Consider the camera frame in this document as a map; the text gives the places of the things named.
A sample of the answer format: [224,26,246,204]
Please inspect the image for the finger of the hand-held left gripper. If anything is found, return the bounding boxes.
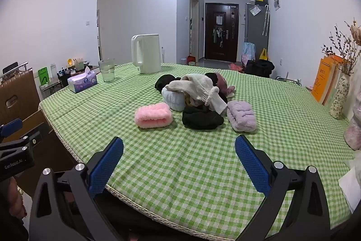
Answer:
[0,131,41,152]
[0,118,23,138]

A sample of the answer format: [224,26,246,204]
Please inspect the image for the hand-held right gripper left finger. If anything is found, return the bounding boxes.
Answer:
[28,136,125,241]

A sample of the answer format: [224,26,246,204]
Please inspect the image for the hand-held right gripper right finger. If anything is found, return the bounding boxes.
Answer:
[235,134,331,241]

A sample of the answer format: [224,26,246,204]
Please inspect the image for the brown cardboard box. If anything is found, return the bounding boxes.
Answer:
[0,67,77,196]

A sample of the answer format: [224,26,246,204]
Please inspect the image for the yellow dotted knit glove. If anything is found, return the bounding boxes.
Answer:
[185,94,204,108]

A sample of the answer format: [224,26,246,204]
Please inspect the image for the white knit glove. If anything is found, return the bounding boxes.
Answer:
[165,73,220,106]

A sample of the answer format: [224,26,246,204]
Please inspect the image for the person's left forearm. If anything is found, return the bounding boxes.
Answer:
[0,176,30,241]

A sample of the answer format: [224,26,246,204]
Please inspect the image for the purple fluffy sock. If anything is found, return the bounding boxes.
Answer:
[226,100,258,133]

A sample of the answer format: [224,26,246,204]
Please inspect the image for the green bag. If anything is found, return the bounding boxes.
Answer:
[38,67,51,86]

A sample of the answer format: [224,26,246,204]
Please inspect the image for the pink fluffy sock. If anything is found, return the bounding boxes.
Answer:
[134,102,173,129]

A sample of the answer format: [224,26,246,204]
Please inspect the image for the black sock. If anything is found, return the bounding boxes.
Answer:
[182,105,224,130]

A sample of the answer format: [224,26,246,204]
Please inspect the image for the green checked tablecloth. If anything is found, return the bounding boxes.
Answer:
[38,62,357,241]

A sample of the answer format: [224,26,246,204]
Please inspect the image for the cluttered side table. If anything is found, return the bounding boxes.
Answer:
[37,57,100,96]

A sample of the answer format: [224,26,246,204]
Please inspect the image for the tissue box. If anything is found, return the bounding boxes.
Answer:
[67,66,98,94]

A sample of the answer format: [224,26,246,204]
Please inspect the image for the mauve fluffy sock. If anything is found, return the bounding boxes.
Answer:
[205,72,236,97]

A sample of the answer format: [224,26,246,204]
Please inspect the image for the white fluffy sock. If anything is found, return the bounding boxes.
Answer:
[162,87,188,112]

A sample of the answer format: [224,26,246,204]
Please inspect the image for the clear glass cup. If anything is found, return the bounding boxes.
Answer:
[98,58,116,83]

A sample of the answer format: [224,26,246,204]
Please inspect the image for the black bag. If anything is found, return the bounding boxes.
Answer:
[245,60,275,78]

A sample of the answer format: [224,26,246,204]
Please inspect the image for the white paper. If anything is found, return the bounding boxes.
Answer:
[338,151,361,214]

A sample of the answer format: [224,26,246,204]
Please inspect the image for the black cloth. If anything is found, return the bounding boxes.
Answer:
[155,74,181,91]

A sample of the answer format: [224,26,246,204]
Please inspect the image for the pink plastic bag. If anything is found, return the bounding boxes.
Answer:
[343,94,361,151]

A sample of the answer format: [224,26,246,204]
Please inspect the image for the orange book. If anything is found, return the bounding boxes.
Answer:
[312,57,337,103]
[322,55,346,106]

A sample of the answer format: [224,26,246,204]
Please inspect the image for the floral vase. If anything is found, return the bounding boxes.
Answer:
[329,73,350,120]

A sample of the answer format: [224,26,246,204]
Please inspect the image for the light blue cloth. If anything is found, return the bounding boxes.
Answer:
[243,43,256,66]

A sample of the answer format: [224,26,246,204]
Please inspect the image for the white cylindrical roll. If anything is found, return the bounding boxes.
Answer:
[131,34,162,74]

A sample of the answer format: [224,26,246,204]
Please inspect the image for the grey refrigerator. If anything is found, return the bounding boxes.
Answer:
[244,2,270,61]

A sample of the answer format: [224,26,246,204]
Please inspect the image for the dark brown door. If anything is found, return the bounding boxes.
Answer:
[205,3,239,62]

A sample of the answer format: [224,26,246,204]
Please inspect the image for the white umbrella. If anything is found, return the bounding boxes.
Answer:
[262,4,270,37]

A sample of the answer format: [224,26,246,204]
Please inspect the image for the dried flowers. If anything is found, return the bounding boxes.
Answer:
[322,20,361,77]

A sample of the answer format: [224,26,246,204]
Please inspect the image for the metal rail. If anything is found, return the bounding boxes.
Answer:
[2,61,29,75]

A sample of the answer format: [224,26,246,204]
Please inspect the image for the black cable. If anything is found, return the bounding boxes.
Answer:
[275,75,305,87]

